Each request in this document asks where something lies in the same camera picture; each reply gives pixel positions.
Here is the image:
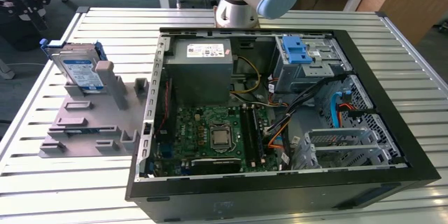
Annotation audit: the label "hard disk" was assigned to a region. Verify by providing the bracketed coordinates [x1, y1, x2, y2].
[40, 39, 108, 95]

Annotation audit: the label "metal disk bay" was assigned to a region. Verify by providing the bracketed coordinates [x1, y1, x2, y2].
[302, 128, 401, 169]

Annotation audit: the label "grey parts rack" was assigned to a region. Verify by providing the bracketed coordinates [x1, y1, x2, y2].
[37, 60, 149, 159]

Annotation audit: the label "grey power supply unit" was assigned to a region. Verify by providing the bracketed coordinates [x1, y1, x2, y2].
[164, 37, 234, 106]

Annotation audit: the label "green motherboard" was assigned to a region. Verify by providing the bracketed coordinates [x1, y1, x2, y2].
[153, 104, 284, 177]

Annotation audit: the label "metal socket cover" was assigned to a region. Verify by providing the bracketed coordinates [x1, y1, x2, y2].
[208, 123, 234, 154]

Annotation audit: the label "silver CPU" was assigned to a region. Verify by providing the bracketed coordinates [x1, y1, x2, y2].
[212, 129, 230, 147]

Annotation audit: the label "blue drive latch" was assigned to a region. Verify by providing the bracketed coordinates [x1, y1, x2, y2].
[281, 36, 313, 65]

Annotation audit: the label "black RAM slot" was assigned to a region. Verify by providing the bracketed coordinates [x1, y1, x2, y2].
[241, 104, 257, 167]
[252, 105, 266, 166]

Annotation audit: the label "black graphics card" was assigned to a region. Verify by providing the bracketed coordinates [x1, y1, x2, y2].
[190, 157, 242, 175]

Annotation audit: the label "metal optical drive cage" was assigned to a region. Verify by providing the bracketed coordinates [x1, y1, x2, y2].
[272, 35, 353, 93]

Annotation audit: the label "black PC case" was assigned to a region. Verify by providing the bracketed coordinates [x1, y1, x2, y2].
[124, 26, 441, 222]

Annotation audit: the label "yellow power wires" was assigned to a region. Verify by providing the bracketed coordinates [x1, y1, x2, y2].
[230, 56, 261, 95]

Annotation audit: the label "black cable bundle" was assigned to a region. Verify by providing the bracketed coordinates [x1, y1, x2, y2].
[268, 76, 350, 135]

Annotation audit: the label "blue data wire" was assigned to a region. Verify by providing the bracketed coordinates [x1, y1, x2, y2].
[328, 91, 353, 130]

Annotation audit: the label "red orange power wire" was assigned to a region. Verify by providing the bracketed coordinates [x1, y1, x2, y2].
[268, 102, 376, 153]

